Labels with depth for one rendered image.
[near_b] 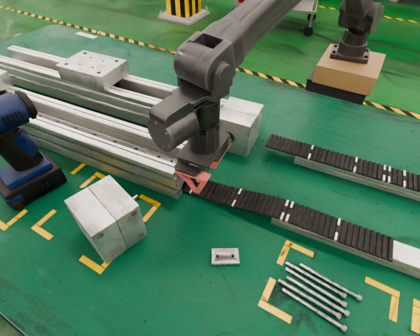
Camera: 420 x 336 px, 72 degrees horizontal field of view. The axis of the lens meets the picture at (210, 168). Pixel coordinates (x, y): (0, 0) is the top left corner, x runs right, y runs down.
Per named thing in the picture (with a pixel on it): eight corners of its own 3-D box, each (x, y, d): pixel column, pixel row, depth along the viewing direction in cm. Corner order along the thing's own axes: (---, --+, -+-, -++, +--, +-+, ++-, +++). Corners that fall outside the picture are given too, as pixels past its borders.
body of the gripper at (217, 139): (176, 163, 53) (172, 132, 48) (201, 132, 60) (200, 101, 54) (208, 174, 51) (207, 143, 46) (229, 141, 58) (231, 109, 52)
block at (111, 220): (157, 227, 57) (151, 197, 50) (106, 265, 52) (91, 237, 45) (130, 199, 62) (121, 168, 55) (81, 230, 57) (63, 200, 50)
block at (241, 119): (262, 129, 79) (267, 99, 72) (246, 157, 71) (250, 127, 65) (231, 121, 82) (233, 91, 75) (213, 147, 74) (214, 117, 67)
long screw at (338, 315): (341, 315, 46) (343, 313, 45) (339, 321, 45) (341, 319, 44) (279, 279, 50) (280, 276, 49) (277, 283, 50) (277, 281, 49)
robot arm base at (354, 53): (368, 53, 98) (332, 47, 102) (378, 28, 92) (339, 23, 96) (367, 65, 93) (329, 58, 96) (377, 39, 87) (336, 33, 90)
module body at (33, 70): (228, 126, 80) (230, 99, 74) (213, 147, 74) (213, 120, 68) (25, 68, 104) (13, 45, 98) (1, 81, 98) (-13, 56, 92)
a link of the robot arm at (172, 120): (235, 60, 41) (191, 43, 45) (175, 93, 35) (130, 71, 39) (231, 128, 49) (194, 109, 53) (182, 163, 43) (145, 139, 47)
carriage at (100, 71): (131, 81, 86) (127, 59, 81) (107, 100, 79) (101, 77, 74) (90, 71, 91) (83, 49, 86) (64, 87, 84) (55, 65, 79)
